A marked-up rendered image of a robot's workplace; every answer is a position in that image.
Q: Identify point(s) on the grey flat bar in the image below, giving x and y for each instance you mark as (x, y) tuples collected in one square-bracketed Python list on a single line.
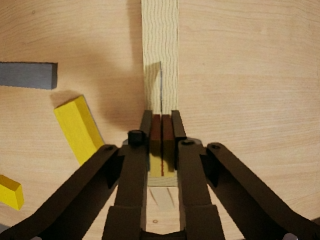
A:
[(37, 75)]

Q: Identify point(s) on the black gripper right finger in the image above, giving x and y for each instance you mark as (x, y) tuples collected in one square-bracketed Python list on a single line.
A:
[(257, 211)]

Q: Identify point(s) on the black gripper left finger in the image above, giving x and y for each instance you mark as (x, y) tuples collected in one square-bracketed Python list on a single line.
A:
[(71, 210)]

